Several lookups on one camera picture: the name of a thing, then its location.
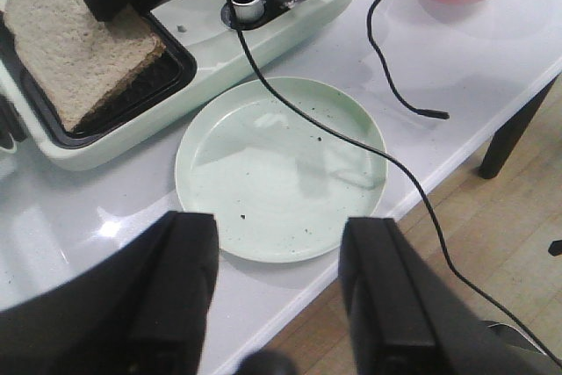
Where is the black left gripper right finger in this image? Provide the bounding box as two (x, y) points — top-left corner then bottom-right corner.
(339, 217), (559, 374)

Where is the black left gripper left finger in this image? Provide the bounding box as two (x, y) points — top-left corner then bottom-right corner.
(1, 212), (219, 374)

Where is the bread slice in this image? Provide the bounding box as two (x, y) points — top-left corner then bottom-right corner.
(4, 0), (165, 131)

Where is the green breakfast maker base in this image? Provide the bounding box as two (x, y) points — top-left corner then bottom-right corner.
(1, 0), (352, 171)

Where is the left silver control knob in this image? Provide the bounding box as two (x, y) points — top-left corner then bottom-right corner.
(231, 0), (264, 24)

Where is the light green round plate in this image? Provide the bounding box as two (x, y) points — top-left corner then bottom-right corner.
(175, 77), (387, 263)

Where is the black table leg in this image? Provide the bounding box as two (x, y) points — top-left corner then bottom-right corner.
(478, 76), (558, 180)

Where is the black cable long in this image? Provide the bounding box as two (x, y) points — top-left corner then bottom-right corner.
(226, 0), (561, 368)

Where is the black cable with plug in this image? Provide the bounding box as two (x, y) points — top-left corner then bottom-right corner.
(365, 0), (450, 120)

